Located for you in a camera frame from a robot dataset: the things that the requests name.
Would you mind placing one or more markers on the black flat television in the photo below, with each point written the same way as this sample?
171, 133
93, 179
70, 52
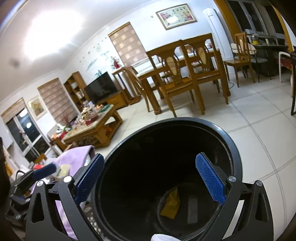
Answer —
101, 88

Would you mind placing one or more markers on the wooden bookshelf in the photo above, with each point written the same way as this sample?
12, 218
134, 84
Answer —
75, 86

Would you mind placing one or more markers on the wooden dining chair front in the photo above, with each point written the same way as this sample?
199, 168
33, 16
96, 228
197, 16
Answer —
171, 82

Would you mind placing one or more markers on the framed floral wall picture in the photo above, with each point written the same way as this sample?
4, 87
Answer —
176, 16

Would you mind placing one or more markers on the wooden dining chair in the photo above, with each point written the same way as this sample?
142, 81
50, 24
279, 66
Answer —
171, 82
205, 64

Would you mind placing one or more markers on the white standing air conditioner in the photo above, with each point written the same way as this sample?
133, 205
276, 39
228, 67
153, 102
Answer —
219, 35

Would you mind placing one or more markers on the wooden chair far right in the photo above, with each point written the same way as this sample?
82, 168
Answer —
243, 57

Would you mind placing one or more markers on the purple tablecloth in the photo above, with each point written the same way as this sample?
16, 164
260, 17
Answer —
76, 158

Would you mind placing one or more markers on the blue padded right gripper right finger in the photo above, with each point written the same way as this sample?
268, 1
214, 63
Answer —
244, 211

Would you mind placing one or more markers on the black round trash bin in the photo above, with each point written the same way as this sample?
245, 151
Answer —
143, 168

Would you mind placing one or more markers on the wooden TV cabinet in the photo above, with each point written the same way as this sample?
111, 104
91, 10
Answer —
117, 100

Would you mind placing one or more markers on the wooden coffee table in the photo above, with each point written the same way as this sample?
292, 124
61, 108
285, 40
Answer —
99, 133

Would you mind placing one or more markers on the wooden chair near television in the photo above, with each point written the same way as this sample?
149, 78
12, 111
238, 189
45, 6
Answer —
128, 83

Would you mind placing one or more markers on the yellow-green snack package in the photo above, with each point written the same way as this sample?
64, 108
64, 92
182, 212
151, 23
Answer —
172, 204

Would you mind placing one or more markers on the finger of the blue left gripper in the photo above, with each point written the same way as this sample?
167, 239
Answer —
44, 172

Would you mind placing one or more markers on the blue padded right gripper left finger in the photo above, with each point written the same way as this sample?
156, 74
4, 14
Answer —
43, 219

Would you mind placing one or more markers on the small framed yellow picture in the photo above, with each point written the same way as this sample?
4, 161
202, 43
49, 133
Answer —
37, 107

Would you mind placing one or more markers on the wooden dining table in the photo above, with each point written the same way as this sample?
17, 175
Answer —
150, 72

